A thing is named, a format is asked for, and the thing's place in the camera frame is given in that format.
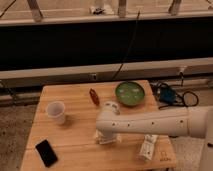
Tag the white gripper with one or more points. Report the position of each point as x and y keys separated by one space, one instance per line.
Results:
x=106 y=137

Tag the small white plastic bottle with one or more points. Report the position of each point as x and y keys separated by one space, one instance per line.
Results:
x=148 y=147

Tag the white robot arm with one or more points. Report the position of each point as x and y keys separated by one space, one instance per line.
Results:
x=195 y=122

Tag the green ceramic bowl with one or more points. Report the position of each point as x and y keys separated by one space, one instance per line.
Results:
x=130 y=93

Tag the black smartphone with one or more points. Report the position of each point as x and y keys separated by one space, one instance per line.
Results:
x=46 y=153

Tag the blue device on floor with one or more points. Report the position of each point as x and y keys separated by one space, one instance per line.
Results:
x=167 y=95

